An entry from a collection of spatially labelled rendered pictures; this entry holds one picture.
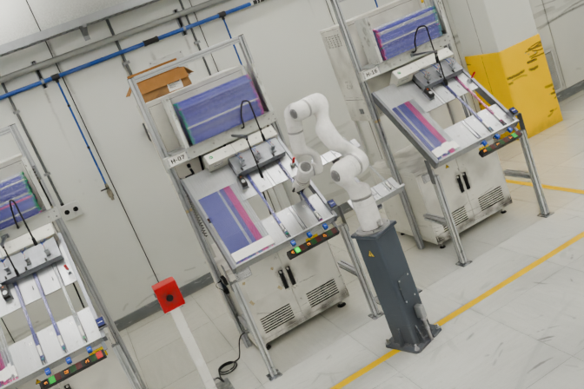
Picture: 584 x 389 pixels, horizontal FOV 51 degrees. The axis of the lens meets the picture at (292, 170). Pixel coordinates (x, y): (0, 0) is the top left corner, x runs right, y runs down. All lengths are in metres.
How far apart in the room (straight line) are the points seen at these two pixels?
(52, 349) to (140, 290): 2.05
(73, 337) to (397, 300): 1.72
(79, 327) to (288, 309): 1.31
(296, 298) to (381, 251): 0.94
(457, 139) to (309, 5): 2.23
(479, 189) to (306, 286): 1.46
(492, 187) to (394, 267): 1.54
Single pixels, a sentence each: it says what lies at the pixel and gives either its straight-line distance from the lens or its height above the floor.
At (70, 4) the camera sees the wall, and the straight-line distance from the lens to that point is 5.30.
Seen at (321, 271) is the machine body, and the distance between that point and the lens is 4.07.
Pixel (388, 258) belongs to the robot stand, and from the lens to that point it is 3.33.
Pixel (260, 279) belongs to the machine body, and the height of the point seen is 0.47.
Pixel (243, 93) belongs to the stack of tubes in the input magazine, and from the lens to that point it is 3.90.
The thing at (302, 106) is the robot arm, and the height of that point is 1.45.
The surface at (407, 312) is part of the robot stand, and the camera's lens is 3.46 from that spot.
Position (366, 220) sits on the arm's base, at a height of 0.77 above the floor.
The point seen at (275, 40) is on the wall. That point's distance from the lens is 5.61.
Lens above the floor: 1.88
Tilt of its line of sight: 13 degrees down
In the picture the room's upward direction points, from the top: 21 degrees counter-clockwise
